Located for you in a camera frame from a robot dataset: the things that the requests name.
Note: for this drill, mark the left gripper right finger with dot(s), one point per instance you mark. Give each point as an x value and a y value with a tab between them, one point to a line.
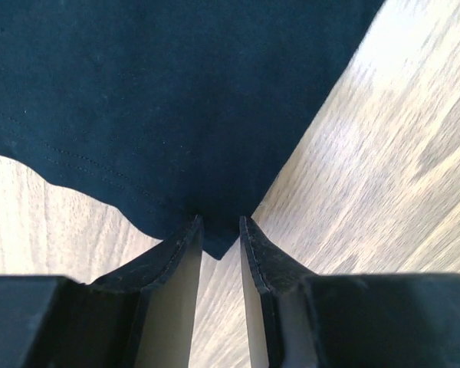
296	318

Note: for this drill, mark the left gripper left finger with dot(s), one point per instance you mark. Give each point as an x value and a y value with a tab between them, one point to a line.
139	315

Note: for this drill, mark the black t-shirt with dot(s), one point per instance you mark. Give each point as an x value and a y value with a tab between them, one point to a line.
170	109

